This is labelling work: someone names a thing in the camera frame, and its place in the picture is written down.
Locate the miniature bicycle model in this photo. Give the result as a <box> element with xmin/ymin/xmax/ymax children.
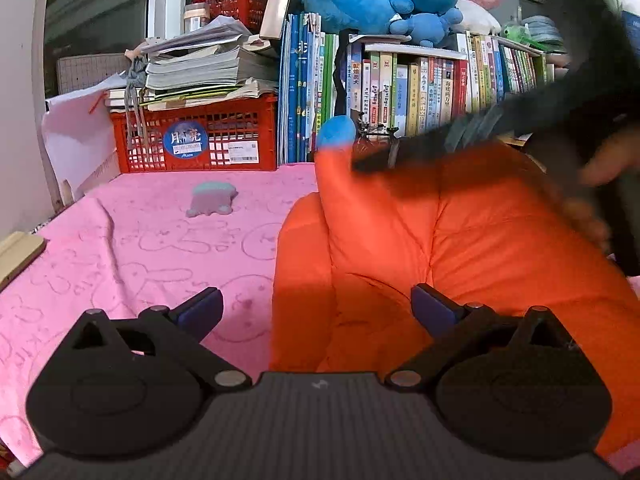
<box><xmin>355</xmin><ymin>120</ymin><xmax>401</xmax><ymax>168</ymax></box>

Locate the row of children's storybooks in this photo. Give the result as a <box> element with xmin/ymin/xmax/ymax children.
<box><xmin>347</xmin><ymin>50</ymin><xmax>468</xmax><ymax>137</ymax></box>

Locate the blue round plush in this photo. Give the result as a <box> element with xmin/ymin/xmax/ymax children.
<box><xmin>317</xmin><ymin>116</ymin><xmax>357</xmax><ymax>151</ymax></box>

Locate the pink printed blanket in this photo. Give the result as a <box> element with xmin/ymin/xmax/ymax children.
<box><xmin>0</xmin><ymin>162</ymin><xmax>640</xmax><ymax>476</ymax></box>

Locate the silver flat box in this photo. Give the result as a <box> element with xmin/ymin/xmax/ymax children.
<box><xmin>259</xmin><ymin>0</ymin><xmax>301</xmax><ymax>41</ymax></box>

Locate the grey knitted cord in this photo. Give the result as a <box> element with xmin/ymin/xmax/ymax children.
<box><xmin>125</xmin><ymin>50</ymin><xmax>149</xmax><ymax>150</ymax></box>

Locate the black strap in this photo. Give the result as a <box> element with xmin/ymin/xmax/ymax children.
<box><xmin>334</xmin><ymin>31</ymin><xmax>353</xmax><ymax>117</ymax></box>

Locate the white shelf board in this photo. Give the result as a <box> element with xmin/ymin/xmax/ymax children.
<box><xmin>360</xmin><ymin>35</ymin><xmax>468</xmax><ymax>61</ymax></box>

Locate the grey cutting mat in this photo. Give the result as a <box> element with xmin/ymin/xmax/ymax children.
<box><xmin>56</xmin><ymin>52</ymin><xmax>133</xmax><ymax>96</ymax></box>

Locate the white paper sheet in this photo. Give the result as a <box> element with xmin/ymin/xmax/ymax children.
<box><xmin>42</xmin><ymin>75</ymin><xmax>131</xmax><ymax>196</ymax></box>

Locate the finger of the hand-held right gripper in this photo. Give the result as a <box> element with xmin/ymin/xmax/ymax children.
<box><xmin>350</xmin><ymin>105</ymin><xmax>506</xmax><ymax>173</ymax></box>

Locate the teal folded cloth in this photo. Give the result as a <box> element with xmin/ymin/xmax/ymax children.
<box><xmin>522</xmin><ymin>15</ymin><xmax>566</xmax><ymax>53</ymax></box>

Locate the orange puffer jacket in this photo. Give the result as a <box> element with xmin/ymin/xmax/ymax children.
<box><xmin>270</xmin><ymin>137</ymin><xmax>640</xmax><ymax>461</ymax></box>

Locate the red plastic crate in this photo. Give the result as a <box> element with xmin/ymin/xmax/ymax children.
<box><xmin>110</xmin><ymin>94</ymin><xmax>279</xmax><ymax>173</ymax></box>

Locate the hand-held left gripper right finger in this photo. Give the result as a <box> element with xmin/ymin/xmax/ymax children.
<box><xmin>385</xmin><ymin>283</ymin><xmax>571</xmax><ymax>392</ymax></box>

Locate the green plush toy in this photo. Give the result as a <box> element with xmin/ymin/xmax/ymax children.
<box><xmin>500</xmin><ymin>20</ymin><xmax>532</xmax><ymax>44</ymax></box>

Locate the wooden board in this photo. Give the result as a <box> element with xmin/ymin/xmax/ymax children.
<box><xmin>0</xmin><ymin>231</ymin><xmax>47</xmax><ymax>291</ymax></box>

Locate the white plush toy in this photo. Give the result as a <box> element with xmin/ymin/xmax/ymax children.
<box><xmin>452</xmin><ymin>0</ymin><xmax>502</xmax><ymax>36</ymax></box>

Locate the red plastic basket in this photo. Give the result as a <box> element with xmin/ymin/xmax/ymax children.
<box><xmin>192</xmin><ymin>0</ymin><xmax>271</xmax><ymax>33</ymax></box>

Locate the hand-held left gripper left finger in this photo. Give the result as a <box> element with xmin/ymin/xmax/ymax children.
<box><xmin>70</xmin><ymin>287</ymin><xmax>253</xmax><ymax>393</ymax></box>

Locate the stack of paper booklets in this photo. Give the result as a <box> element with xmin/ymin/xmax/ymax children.
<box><xmin>102</xmin><ymin>15</ymin><xmax>281</xmax><ymax>111</ymax></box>

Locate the small grey toy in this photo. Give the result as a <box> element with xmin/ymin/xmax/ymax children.
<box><xmin>186</xmin><ymin>182</ymin><xmax>238</xmax><ymax>217</ymax></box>

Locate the person's right hand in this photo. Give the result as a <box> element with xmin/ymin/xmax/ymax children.
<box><xmin>562</xmin><ymin>132</ymin><xmax>640</xmax><ymax>251</ymax></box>

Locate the clear plastic jar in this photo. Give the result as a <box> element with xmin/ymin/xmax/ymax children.
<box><xmin>182</xmin><ymin>2</ymin><xmax>211</xmax><ymax>31</ymax></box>

